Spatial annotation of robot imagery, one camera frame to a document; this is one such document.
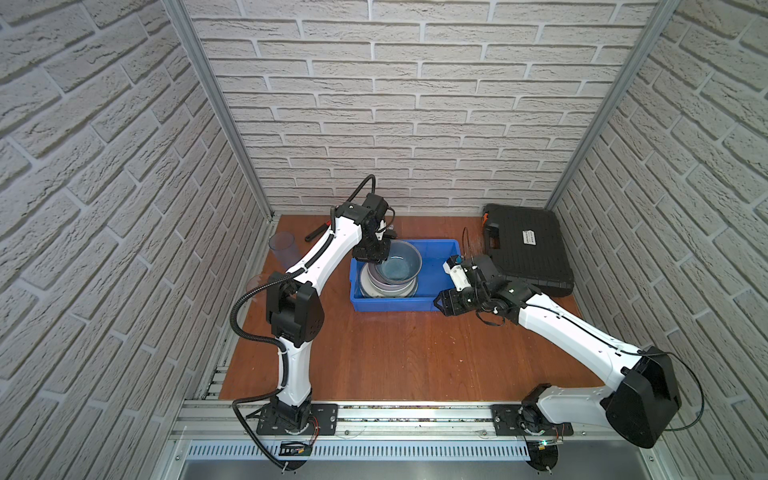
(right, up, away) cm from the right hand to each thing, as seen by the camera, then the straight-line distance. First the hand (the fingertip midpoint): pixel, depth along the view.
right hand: (444, 297), depth 81 cm
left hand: (-17, +11, +6) cm, 21 cm away
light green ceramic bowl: (-21, 0, +10) cm, 23 cm away
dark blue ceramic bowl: (-12, +9, +7) cm, 16 cm away
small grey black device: (-16, +19, +32) cm, 41 cm away
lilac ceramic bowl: (-16, +3, +4) cm, 16 cm away
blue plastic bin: (-2, +2, +18) cm, 18 cm away
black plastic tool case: (+34, +15, +22) cm, 43 cm away
